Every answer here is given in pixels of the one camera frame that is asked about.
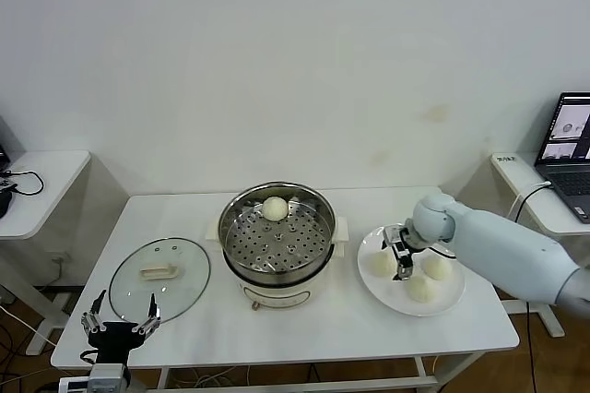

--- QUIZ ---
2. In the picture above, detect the white table frame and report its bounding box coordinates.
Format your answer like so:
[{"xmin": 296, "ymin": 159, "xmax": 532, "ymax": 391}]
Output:
[{"xmin": 156, "ymin": 355, "xmax": 488, "ymax": 393}]

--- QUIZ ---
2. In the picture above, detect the round white plate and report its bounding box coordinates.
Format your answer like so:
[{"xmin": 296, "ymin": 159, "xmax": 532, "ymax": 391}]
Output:
[{"xmin": 357, "ymin": 223, "xmax": 466, "ymax": 318}]

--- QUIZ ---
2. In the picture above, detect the white floor cable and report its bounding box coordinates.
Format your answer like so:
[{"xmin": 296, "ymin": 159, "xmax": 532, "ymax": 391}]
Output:
[{"xmin": 0, "ymin": 304, "xmax": 60, "ymax": 348}]

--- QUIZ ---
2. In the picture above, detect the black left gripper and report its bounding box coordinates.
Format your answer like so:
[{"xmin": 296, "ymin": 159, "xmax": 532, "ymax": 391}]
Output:
[{"xmin": 80, "ymin": 290, "xmax": 162, "ymax": 369}]

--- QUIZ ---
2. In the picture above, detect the white side table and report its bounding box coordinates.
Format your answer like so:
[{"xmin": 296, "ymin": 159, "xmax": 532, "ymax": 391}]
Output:
[
  {"xmin": 488, "ymin": 152, "xmax": 590, "ymax": 339},
  {"xmin": 0, "ymin": 149, "xmax": 93, "ymax": 357}
]

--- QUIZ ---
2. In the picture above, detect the white steamed baozi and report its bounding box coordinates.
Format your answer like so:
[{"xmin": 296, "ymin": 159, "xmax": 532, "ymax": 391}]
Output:
[
  {"xmin": 422, "ymin": 255, "xmax": 453, "ymax": 281},
  {"xmin": 405, "ymin": 275, "xmax": 438, "ymax": 304},
  {"xmin": 262, "ymin": 196, "xmax": 289, "ymax": 222},
  {"xmin": 370, "ymin": 252, "xmax": 398, "ymax": 279}
]

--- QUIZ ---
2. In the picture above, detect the open black laptop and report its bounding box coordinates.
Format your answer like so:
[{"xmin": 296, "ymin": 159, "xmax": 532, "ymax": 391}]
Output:
[{"xmin": 0, "ymin": 112, "xmax": 28, "ymax": 172}]

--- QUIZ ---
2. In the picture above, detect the open grey laptop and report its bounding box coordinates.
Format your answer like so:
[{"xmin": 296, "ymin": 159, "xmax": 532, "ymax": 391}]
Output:
[{"xmin": 534, "ymin": 92, "xmax": 590, "ymax": 226}]

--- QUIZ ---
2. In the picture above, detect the white wall power socket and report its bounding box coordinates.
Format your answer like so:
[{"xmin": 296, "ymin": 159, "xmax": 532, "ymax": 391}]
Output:
[{"xmin": 49, "ymin": 250, "xmax": 76, "ymax": 270}]

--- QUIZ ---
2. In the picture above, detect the white laptop cable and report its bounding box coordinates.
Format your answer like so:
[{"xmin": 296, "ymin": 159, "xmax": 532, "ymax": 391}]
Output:
[{"xmin": 506, "ymin": 180, "xmax": 554, "ymax": 219}]

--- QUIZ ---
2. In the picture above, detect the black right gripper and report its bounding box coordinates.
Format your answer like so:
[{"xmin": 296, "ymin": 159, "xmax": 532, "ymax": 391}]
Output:
[{"xmin": 380, "ymin": 221, "xmax": 423, "ymax": 281}]

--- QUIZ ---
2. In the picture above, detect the cream electric cooking pot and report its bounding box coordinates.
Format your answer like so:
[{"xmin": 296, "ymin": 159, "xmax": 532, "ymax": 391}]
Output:
[{"xmin": 205, "ymin": 215, "xmax": 351, "ymax": 314}]

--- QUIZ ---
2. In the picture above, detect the black cable with adapter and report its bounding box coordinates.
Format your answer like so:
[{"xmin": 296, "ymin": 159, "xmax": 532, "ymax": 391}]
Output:
[{"xmin": 506, "ymin": 183, "xmax": 552, "ymax": 393}]

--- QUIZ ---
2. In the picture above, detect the glass pot lid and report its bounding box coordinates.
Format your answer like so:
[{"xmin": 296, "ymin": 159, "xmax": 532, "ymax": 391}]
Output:
[{"xmin": 109, "ymin": 237, "xmax": 212, "ymax": 327}]

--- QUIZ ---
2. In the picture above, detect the thin black looped cable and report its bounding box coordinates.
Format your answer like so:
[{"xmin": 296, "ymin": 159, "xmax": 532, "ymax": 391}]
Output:
[{"xmin": 0, "ymin": 170, "xmax": 47, "ymax": 197}]

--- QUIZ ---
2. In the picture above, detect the perforated steel steamer basket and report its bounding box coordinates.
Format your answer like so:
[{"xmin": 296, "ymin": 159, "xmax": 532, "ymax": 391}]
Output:
[{"xmin": 218, "ymin": 180, "xmax": 337, "ymax": 277}]

